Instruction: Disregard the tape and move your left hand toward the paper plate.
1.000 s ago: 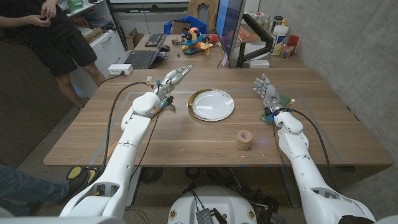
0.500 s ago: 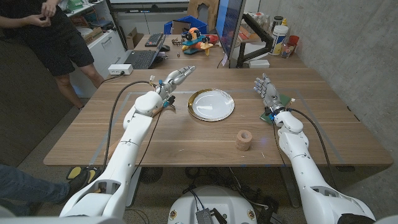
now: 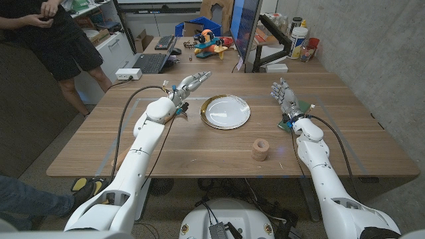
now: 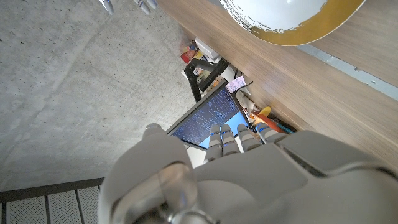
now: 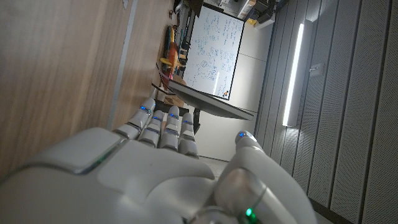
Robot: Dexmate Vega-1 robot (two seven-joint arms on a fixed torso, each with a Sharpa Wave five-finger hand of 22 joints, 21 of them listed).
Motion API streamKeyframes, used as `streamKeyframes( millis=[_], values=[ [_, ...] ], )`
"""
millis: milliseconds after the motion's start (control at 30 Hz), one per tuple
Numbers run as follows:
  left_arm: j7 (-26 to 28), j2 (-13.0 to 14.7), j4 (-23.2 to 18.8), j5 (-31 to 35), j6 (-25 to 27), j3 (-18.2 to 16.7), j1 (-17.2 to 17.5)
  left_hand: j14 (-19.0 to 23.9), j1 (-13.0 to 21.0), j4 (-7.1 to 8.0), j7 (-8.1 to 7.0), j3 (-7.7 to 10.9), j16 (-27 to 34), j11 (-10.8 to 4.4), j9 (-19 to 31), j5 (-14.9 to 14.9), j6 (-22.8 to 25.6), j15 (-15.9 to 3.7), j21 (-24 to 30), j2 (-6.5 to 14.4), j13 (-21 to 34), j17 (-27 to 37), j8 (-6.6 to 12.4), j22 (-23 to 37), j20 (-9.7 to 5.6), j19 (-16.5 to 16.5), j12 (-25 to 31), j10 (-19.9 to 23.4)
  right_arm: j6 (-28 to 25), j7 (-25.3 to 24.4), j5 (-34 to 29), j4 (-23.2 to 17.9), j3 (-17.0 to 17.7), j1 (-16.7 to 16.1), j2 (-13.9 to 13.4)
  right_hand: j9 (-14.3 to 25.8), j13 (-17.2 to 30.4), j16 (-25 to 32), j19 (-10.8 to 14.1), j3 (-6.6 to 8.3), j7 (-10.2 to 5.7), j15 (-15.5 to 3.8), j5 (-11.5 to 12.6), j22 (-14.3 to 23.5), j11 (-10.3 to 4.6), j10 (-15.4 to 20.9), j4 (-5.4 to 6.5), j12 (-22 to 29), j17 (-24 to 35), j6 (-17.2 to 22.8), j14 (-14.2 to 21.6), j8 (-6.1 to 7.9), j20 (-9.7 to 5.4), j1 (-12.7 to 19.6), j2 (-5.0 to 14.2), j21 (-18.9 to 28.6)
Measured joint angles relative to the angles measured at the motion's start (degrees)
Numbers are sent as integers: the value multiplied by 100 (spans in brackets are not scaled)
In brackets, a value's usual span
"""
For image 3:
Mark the colourful toy airplane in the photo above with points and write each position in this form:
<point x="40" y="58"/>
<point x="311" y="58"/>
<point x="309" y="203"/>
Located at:
<point x="209" y="44"/>

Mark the black computer mouse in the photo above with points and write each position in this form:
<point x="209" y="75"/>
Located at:
<point x="176" y="51"/>

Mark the red cup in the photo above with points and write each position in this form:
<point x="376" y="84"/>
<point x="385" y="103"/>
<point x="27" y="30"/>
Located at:
<point x="313" y="43"/>

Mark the small white box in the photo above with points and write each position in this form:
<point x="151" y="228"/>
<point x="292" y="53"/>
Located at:
<point x="276" y="68"/>

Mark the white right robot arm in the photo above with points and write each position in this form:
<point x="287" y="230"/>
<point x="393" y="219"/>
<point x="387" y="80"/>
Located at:
<point x="325" y="179"/>

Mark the white plastic canister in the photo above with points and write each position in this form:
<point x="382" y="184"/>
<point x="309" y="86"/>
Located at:
<point x="297" y="43"/>

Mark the black floor fan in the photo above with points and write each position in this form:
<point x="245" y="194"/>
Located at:
<point x="161" y="186"/>

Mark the black laptop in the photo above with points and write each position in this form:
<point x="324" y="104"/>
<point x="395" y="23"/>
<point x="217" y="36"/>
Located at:
<point x="151" y="63"/>

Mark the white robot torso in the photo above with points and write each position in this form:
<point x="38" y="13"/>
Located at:
<point x="229" y="215"/>

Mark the standing person black clothes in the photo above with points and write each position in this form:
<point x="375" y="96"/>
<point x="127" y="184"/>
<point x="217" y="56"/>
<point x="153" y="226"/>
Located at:
<point x="56" y="43"/>

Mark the open cardboard box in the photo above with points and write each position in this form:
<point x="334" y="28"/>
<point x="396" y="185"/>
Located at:
<point x="142" y="41"/>

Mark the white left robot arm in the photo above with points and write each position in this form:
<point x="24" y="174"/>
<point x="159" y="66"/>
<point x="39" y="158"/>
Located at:
<point x="139" y="156"/>

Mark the seated person jeans leg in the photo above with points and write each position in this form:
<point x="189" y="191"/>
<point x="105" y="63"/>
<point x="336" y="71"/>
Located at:
<point x="26" y="202"/>

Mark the cardboard box on shelf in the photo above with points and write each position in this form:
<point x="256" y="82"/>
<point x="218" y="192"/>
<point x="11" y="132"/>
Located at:
<point x="99" y="36"/>

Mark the white power strip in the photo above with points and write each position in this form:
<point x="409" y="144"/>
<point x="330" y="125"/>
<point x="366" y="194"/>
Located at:
<point x="129" y="73"/>

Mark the dark lidded jar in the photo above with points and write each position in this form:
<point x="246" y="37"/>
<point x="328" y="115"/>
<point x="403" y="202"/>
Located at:
<point x="296" y="23"/>

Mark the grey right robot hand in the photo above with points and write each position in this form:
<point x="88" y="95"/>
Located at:
<point x="288" y="99"/>

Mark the white shelf cabinet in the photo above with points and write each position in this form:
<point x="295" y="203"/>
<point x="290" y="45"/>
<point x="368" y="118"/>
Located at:
<point x="114" y="53"/>

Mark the red bowl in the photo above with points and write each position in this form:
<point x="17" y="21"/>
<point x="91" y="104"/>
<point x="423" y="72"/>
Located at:
<point x="228" y="41"/>

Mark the white paper plate gold rim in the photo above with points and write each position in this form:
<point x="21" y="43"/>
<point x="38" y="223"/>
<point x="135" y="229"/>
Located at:
<point x="227" y="112"/>

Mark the green flat pad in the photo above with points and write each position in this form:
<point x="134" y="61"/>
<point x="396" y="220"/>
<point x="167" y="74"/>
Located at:
<point x="305" y="106"/>

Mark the blue plastic bin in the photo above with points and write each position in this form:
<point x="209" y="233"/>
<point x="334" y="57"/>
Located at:
<point x="209" y="25"/>

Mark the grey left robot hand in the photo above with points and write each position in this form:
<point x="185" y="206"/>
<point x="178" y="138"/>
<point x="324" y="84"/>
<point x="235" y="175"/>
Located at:
<point x="186" y="88"/>

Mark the yellow black foot pedal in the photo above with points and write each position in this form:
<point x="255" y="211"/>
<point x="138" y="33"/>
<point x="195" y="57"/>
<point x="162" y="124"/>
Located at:
<point x="79" y="184"/>

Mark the black keyboard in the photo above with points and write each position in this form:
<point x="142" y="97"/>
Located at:
<point x="164" y="42"/>

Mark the brown cork cylinder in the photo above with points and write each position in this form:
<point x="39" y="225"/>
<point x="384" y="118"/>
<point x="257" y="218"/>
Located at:
<point x="260" y="150"/>

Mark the computer monitor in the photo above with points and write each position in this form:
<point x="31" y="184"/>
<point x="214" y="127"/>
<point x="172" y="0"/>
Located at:
<point x="244" y="26"/>

